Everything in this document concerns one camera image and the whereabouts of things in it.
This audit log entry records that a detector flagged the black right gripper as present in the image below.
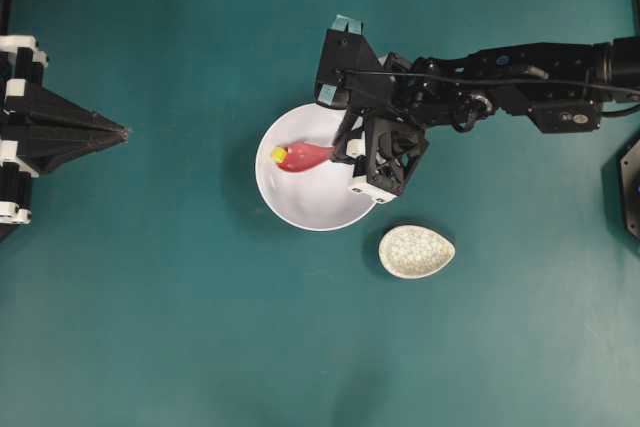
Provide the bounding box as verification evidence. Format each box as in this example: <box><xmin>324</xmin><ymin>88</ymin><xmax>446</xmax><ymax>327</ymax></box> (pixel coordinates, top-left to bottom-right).
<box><xmin>329</xmin><ymin>110</ymin><xmax>428</xmax><ymax>203</ymax></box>

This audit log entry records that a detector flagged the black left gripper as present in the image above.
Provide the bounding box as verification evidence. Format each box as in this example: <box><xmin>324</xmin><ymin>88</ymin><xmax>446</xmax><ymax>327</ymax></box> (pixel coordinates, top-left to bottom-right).
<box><xmin>1</xmin><ymin>35</ymin><xmax>129</xmax><ymax>240</ymax></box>

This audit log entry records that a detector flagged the red ceramic spoon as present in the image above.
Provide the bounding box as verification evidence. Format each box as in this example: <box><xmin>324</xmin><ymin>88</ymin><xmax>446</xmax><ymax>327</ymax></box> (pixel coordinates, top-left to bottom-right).
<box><xmin>275</xmin><ymin>141</ymin><xmax>333</xmax><ymax>173</ymax></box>

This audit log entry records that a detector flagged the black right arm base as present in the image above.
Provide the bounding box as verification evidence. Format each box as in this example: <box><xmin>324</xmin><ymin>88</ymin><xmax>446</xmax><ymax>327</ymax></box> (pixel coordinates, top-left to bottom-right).
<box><xmin>601</xmin><ymin>133</ymin><xmax>639</xmax><ymax>250</ymax></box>

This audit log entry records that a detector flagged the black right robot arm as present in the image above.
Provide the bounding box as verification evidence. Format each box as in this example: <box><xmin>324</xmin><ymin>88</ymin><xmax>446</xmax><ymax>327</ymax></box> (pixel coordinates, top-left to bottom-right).
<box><xmin>315</xmin><ymin>34</ymin><xmax>639</xmax><ymax>203</ymax></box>

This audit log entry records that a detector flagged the white round bowl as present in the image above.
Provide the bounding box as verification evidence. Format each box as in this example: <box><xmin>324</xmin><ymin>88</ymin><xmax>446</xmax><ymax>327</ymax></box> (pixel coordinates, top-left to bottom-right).
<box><xmin>255</xmin><ymin>103</ymin><xmax>375</xmax><ymax>231</ymax></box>

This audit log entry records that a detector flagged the speckled egg-shaped spoon rest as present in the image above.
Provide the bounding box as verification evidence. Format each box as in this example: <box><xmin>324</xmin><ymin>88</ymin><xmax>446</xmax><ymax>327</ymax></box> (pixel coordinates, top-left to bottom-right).
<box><xmin>378</xmin><ymin>225</ymin><xmax>456</xmax><ymax>280</ymax></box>

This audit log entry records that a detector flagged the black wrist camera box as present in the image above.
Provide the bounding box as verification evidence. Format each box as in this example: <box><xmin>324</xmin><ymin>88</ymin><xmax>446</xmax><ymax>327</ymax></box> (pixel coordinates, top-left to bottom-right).
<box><xmin>314</xmin><ymin>15</ymin><xmax>394</xmax><ymax>110</ymax></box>

